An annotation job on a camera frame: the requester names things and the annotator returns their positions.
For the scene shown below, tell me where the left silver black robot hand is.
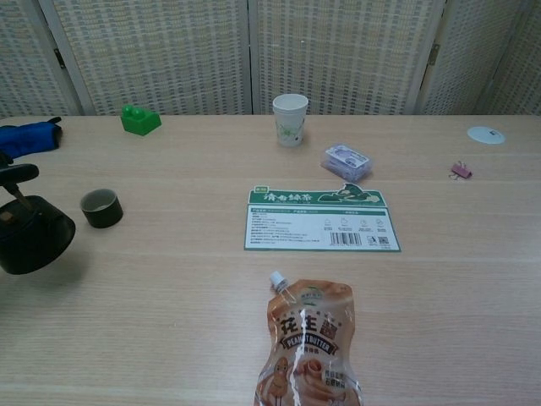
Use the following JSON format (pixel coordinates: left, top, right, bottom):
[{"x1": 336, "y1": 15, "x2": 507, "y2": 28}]
[{"x1": 0, "y1": 151, "x2": 41, "y2": 189}]

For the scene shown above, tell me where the black teapot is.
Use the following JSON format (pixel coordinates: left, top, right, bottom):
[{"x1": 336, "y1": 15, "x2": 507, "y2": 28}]
[{"x1": 0, "y1": 184, "x2": 77, "y2": 276}]

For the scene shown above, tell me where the white paper cup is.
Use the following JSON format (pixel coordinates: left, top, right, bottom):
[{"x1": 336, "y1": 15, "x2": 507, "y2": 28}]
[{"x1": 271, "y1": 93, "x2": 309, "y2": 148}]

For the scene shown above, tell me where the blue cloth pouch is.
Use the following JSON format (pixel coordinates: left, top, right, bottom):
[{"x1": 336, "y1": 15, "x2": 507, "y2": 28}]
[{"x1": 0, "y1": 117, "x2": 63, "y2": 160}]

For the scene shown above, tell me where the small dark teacup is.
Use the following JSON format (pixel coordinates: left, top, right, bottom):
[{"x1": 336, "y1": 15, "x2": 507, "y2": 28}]
[{"x1": 79, "y1": 188, "x2": 124, "y2": 229}]

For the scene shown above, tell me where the green toy block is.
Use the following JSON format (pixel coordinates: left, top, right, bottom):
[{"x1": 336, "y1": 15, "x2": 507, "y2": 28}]
[{"x1": 120, "y1": 104, "x2": 163, "y2": 137}]

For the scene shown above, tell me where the woven folding screen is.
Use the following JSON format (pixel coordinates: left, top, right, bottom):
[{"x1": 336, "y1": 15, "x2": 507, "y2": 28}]
[{"x1": 0, "y1": 0, "x2": 541, "y2": 119}]

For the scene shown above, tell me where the green and white package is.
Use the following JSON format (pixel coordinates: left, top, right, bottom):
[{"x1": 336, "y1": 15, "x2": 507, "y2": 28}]
[{"x1": 243, "y1": 182, "x2": 402, "y2": 254}]

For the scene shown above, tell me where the clear box of purple clips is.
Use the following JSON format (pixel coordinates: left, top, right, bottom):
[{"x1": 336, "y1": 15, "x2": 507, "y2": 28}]
[{"x1": 320, "y1": 143, "x2": 375, "y2": 184}]

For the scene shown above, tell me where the peanut butter spout pouch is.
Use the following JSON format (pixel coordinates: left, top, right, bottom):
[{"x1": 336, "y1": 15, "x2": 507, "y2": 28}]
[{"x1": 253, "y1": 271, "x2": 365, "y2": 406}]

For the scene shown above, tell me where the pink binder clip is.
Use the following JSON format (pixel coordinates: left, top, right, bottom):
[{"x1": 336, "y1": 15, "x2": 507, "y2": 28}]
[{"x1": 448, "y1": 160, "x2": 475, "y2": 183}]

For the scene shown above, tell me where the white round disc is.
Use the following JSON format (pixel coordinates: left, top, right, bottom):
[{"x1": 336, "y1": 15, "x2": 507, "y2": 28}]
[{"x1": 467, "y1": 125, "x2": 507, "y2": 145}]

